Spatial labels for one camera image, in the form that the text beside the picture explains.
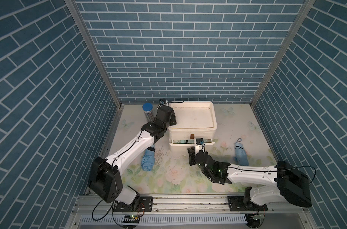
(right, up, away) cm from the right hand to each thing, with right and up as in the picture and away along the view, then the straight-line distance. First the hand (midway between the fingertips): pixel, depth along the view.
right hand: (190, 150), depth 80 cm
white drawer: (-11, +3, +1) cm, 11 cm away
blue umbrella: (-25, -7, +4) cm, 27 cm away
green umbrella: (-1, +4, +4) cm, 6 cm away
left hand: (-8, +20, +2) cm, 22 cm away
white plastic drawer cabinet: (+3, +17, +1) cm, 18 cm away
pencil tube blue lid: (-27, +25, +10) cm, 38 cm away
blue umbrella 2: (+33, -6, +9) cm, 35 cm away
